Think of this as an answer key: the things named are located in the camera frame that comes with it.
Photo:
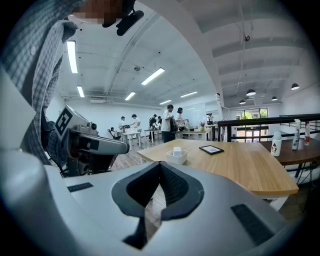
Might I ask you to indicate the window with green view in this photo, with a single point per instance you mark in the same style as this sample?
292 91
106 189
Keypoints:
247 115

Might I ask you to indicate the wooden table white legs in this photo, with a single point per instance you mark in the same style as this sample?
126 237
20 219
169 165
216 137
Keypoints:
197 130

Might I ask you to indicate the white cartoon print bottle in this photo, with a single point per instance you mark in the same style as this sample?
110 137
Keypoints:
276 145

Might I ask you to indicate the clear bottle red cap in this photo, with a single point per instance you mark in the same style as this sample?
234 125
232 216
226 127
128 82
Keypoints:
307 135

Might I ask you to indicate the white wall board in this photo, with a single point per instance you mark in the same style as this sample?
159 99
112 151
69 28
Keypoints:
195 112

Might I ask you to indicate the black office chair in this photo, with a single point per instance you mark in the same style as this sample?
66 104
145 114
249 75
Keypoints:
116 136

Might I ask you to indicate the white ceiling air conditioner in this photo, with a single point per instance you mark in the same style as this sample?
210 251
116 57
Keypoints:
97 100

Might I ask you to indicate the person's face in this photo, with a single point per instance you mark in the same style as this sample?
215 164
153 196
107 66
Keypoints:
95 10

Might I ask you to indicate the white wall-mounted camera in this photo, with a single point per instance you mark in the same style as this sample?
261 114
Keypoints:
218 97

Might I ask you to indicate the dark brown table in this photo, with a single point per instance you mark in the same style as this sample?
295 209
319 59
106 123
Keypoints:
290 155

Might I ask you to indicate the white plastic container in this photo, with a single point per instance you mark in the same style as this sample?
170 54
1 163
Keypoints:
178 161

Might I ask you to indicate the potted plant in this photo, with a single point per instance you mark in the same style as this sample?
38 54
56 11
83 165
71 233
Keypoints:
202 125

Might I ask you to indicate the white spray bottle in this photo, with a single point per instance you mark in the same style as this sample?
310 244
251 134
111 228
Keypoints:
295 137

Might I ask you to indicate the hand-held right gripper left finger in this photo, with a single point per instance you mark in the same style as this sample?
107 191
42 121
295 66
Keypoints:
100 200

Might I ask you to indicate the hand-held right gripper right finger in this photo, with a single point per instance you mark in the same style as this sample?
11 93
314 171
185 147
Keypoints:
212 225

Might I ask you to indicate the white rectangular box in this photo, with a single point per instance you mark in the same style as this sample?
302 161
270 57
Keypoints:
177 151

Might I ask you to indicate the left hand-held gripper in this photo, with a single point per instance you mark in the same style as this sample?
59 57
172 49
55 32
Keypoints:
63 122

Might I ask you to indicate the black ceiling dome camera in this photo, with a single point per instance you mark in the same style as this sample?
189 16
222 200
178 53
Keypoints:
247 38

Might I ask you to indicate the black backpack device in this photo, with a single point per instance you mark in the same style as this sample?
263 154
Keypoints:
173 125

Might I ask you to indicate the black head-mounted camera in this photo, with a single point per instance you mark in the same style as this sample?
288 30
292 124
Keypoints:
128 22

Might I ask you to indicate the small white cup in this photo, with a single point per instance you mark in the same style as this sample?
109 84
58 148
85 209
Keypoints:
301 143

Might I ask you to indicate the black pendant lamp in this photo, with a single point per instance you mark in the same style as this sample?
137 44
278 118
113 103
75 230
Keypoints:
251 92
274 98
295 86
242 102

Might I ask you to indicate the black picture frame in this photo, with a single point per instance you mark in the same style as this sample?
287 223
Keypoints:
211 149

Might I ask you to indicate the grey plaid shirt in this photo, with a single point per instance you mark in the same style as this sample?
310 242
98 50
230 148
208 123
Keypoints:
30 50

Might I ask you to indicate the black metal railing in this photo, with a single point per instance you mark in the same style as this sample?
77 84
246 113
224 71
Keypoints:
250 121

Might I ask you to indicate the group of ceiling strip lights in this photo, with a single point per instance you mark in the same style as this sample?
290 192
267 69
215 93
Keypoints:
72 57

